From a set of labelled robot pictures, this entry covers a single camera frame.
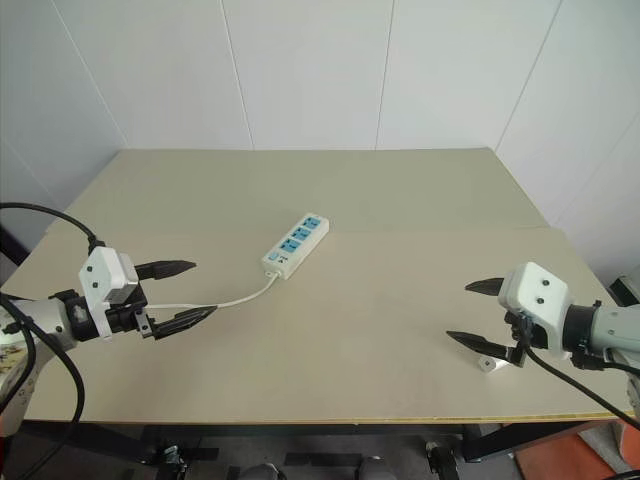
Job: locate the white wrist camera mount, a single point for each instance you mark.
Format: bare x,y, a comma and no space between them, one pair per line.
100,272
537,290

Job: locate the black table caster wheel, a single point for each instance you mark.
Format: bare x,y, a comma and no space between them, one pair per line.
441,457
172,457

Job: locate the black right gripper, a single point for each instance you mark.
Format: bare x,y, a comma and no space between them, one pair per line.
515,325

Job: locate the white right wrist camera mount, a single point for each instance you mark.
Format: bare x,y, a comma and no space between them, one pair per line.
537,290

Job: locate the white power strip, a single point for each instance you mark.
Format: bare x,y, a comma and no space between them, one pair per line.
295,245

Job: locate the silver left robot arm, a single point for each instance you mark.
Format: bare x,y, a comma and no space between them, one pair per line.
42,320

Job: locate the dark object beside table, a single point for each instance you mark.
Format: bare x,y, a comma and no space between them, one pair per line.
627,292

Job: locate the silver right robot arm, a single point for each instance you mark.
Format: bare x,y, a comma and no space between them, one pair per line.
617,322

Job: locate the black metal table frame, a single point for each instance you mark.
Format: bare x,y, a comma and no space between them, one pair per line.
500,442

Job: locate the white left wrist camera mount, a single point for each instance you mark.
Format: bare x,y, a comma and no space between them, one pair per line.
100,272

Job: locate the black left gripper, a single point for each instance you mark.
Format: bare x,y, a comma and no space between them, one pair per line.
125,320

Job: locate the dark rounded shape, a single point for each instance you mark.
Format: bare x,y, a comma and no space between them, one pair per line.
260,473
373,468

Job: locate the small white plug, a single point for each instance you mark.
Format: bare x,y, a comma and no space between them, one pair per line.
484,363

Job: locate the orange floor mat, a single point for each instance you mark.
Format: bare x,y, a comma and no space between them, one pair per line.
560,460

